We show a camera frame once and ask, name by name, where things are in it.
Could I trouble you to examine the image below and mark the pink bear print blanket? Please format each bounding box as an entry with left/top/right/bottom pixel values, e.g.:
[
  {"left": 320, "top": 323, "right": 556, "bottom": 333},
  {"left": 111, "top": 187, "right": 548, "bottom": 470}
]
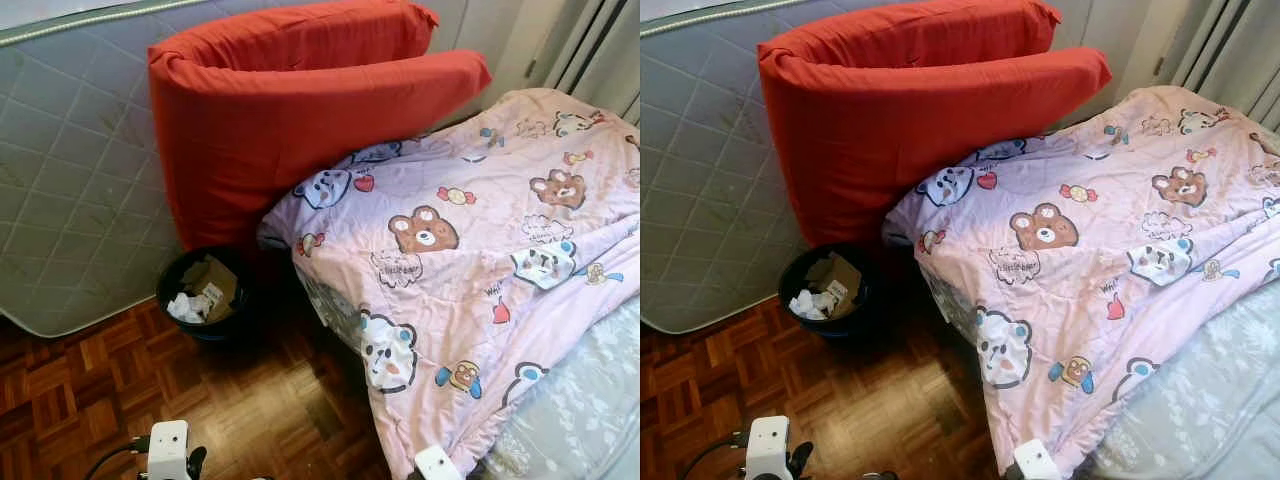
[
  {"left": 258, "top": 88, "right": 641, "bottom": 479},
  {"left": 882, "top": 85, "right": 1280, "bottom": 479}
]

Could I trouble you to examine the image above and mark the crumpled white paper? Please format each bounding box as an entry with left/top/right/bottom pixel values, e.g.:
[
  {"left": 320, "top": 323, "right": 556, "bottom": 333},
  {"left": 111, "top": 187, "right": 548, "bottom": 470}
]
[
  {"left": 788, "top": 288, "right": 836, "bottom": 321},
  {"left": 166, "top": 290, "right": 211, "bottom": 324}
]

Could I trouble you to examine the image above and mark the brown cardboard piece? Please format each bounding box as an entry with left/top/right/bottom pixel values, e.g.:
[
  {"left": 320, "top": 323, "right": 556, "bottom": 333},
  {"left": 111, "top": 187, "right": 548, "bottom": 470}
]
[
  {"left": 803, "top": 252, "right": 863, "bottom": 319},
  {"left": 180, "top": 255, "right": 239, "bottom": 323}
]

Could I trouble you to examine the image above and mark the bed with grey floral sheet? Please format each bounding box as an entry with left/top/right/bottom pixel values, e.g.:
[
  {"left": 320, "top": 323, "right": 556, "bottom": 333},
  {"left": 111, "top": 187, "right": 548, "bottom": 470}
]
[
  {"left": 480, "top": 295, "right": 641, "bottom": 480},
  {"left": 1085, "top": 285, "right": 1280, "bottom": 480}
]

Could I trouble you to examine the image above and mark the red folded cushion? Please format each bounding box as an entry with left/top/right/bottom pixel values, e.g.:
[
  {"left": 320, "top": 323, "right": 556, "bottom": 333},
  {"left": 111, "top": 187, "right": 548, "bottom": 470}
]
[
  {"left": 757, "top": 0, "right": 1113, "bottom": 251},
  {"left": 148, "top": 0, "right": 493, "bottom": 253}
]

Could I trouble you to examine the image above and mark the grey pleated curtain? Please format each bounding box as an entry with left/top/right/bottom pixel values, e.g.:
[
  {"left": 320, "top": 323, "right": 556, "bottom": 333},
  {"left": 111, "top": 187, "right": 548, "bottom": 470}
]
[
  {"left": 535, "top": 0, "right": 641, "bottom": 126},
  {"left": 1165, "top": 0, "right": 1280, "bottom": 121}
]

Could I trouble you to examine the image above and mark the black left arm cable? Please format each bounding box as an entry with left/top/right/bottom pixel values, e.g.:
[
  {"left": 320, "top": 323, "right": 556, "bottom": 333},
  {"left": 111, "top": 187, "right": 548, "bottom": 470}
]
[
  {"left": 680, "top": 430, "right": 751, "bottom": 480},
  {"left": 82, "top": 435, "right": 151, "bottom": 480}
]

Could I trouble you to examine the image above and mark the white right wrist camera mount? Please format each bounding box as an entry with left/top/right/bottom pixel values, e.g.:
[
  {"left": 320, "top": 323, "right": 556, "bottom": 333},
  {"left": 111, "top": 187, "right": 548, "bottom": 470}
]
[
  {"left": 1012, "top": 438, "right": 1063, "bottom": 480},
  {"left": 413, "top": 445, "right": 464, "bottom": 480}
]

